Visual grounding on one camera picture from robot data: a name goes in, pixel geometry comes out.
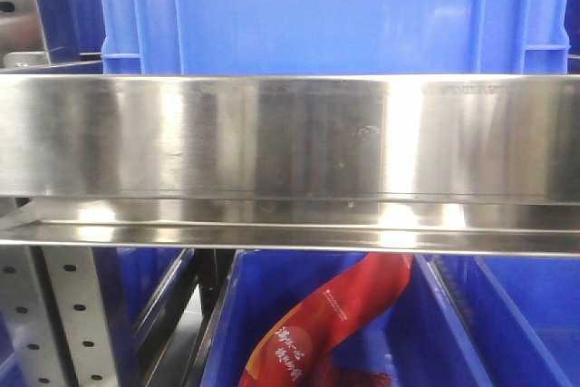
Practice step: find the red snack bag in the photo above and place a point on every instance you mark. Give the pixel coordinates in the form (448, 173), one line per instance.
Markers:
(334, 311)

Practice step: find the blue bin lower middle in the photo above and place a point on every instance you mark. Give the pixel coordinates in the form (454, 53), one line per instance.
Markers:
(420, 341)

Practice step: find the large blue bin on shelf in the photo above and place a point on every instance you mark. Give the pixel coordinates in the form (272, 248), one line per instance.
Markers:
(334, 36)

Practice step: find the blue bin lower left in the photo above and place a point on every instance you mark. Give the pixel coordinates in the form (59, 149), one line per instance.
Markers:
(141, 271)

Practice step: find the blue bin lower right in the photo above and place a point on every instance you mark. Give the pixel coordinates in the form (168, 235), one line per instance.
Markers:
(521, 313)

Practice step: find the stainless steel shelf beam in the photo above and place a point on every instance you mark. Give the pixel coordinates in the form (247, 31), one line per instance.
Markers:
(460, 164)

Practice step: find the perforated steel upright post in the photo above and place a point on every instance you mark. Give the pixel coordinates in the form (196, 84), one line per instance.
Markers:
(59, 306)

